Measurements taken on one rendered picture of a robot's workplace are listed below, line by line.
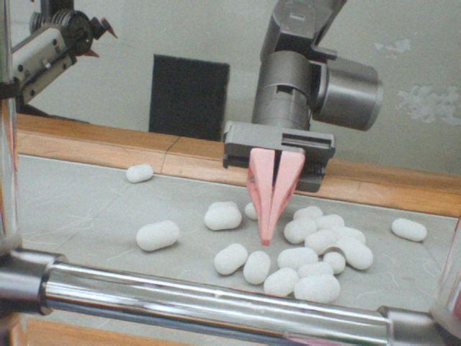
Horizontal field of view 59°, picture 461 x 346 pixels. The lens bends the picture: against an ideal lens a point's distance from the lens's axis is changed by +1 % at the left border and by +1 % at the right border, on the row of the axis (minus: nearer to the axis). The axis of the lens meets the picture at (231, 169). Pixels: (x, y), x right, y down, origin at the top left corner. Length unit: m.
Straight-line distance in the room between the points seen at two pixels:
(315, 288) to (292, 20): 0.28
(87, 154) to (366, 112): 0.35
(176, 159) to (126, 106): 2.08
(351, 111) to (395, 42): 1.98
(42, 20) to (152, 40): 1.43
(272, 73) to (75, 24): 0.74
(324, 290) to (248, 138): 0.14
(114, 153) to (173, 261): 0.24
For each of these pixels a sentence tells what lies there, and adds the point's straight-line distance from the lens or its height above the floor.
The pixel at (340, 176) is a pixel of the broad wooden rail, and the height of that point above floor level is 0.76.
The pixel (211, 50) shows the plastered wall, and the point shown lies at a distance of 2.41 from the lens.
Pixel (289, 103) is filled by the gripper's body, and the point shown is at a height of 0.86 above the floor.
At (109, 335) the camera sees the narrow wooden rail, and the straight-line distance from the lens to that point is 0.24.
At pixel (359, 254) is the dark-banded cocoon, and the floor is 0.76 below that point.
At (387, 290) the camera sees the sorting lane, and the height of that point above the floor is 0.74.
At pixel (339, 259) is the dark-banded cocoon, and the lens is 0.36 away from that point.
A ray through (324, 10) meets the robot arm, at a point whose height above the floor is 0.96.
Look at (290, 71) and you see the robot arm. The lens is 0.43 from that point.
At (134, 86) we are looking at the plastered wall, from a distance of 2.56.
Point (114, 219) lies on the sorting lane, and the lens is 0.41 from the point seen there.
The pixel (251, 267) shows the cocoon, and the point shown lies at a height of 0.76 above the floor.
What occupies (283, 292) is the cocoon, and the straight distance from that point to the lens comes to 0.31.
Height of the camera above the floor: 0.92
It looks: 19 degrees down
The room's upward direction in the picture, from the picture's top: 7 degrees clockwise
